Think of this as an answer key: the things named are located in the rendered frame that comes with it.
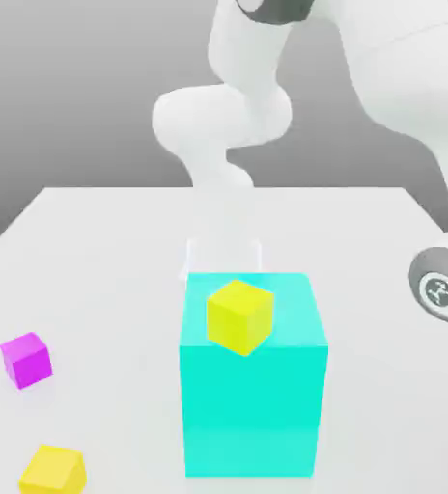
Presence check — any small yellow cube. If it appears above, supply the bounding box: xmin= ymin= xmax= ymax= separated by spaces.
xmin=206 ymin=279 xmax=275 ymax=357
xmin=17 ymin=444 xmax=89 ymax=494

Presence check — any small magenta cube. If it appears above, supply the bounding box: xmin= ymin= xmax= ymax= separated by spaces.
xmin=0 ymin=331 xmax=54 ymax=391

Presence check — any large cyan box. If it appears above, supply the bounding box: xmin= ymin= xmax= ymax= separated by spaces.
xmin=179 ymin=272 xmax=329 ymax=480

